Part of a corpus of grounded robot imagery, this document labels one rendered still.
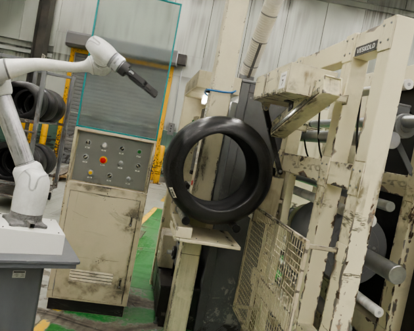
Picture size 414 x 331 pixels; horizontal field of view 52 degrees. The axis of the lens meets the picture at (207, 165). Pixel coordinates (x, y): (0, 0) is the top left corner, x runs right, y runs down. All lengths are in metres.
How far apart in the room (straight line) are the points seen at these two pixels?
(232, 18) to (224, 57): 0.24
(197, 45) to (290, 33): 2.50
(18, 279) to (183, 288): 1.00
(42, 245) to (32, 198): 0.23
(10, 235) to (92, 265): 1.02
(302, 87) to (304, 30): 9.98
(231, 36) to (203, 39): 9.12
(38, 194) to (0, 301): 0.54
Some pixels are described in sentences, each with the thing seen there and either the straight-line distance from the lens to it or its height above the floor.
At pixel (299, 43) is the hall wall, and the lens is 11.96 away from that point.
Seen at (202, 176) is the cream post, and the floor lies 1.11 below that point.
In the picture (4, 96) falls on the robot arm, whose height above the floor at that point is 1.37.
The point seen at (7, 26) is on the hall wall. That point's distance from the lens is 13.18.
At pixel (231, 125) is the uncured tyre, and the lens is 2.24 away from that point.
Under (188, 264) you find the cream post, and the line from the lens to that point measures 2.72.
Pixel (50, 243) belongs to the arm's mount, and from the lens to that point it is 2.22.
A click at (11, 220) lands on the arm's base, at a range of 2.26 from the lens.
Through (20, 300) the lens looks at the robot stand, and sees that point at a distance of 2.35.
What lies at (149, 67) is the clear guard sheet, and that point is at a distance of 2.98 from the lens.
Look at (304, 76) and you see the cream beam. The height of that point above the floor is 1.73.
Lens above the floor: 1.34
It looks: 3 degrees down
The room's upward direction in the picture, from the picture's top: 11 degrees clockwise
